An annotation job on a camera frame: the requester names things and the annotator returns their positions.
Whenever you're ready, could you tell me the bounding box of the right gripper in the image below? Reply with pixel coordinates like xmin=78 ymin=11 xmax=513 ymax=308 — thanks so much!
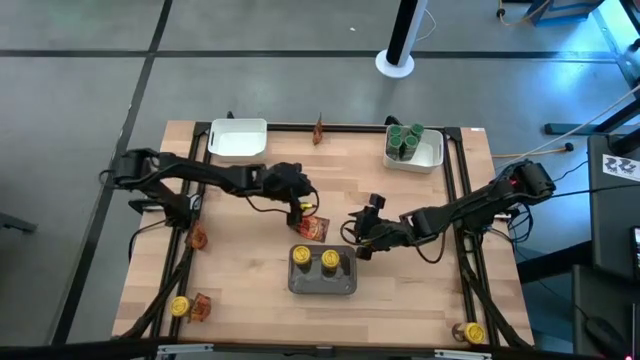
xmin=352 ymin=193 xmax=414 ymax=261

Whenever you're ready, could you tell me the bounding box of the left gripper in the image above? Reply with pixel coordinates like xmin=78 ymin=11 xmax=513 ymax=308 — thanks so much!
xmin=263 ymin=161 xmax=317 ymax=229

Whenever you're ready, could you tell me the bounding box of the yellow-lid spice jar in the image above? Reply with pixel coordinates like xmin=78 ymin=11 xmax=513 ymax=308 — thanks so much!
xmin=452 ymin=321 xmax=487 ymax=345
xmin=169 ymin=295 xmax=193 ymax=319
xmin=320 ymin=248 xmax=342 ymax=275
xmin=291 ymin=244 xmax=313 ymax=274

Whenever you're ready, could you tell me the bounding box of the white plastic bin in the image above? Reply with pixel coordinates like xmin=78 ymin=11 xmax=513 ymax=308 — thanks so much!
xmin=383 ymin=124 xmax=445 ymax=175
xmin=207 ymin=117 xmax=269 ymax=159

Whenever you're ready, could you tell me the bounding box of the grey translucent plastic bin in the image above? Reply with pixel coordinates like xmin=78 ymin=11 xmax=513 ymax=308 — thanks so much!
xmin=287 ymin=243 xmax=359 ymax=296

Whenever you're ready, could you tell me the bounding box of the black stand leg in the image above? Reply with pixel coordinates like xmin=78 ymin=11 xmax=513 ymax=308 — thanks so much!
xmin=543 ymin=94 xmax=640 ymax=156

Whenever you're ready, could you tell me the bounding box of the black side desk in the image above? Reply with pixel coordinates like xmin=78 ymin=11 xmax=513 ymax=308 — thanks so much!
xmin=587 ymin=133 xmax=640 ymax=281

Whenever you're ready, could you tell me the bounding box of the black computer mouse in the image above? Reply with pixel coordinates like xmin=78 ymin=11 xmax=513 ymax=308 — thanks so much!
xmin=584 ymin=316 xmax=629 ymax=354

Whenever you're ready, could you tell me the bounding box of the white printed paper sheet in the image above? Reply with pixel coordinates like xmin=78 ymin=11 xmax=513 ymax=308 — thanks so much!
xmin=602 ymin=153 xmax=640 ymax=182

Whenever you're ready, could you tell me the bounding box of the black rig crossbar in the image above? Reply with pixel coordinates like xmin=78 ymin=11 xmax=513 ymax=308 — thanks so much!
xmin=0 ymin=337 xmax=640 ymax=360

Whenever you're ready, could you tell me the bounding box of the black phone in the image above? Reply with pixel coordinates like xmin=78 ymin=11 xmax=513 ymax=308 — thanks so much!
xmin=629 ymin=225 xmax=640 ymax=279

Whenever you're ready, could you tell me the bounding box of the grey floor object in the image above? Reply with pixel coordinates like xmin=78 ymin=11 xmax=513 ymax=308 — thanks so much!
xmin=0 ymin=212 xmax=38 ymax=234

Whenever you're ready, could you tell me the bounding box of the grey metal beam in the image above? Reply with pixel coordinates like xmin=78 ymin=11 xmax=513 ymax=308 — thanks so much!
xmin=592 ymin=0 xmax=640 ymax=86

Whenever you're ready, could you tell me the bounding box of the black aluminium table frame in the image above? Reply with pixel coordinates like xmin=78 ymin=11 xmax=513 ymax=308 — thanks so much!
xmin=115 ymin=110 xmax=535 ymax=351

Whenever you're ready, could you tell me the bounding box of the silver crossbar bracket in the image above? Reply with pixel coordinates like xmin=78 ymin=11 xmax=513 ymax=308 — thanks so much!
xmin=433 ymin=348 xmax=494 ymax=360
xmin=156 ymin=343 xmax=215 ymax=359

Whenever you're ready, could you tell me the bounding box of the black and white post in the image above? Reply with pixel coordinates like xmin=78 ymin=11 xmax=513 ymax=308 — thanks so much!
xmin=374 ymin=0 xmax=430 ymax=79

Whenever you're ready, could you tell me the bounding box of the tan cable with black plug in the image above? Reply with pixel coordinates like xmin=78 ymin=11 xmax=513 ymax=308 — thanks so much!
xmin=492 ymin=142 xmax=575 ymax=160

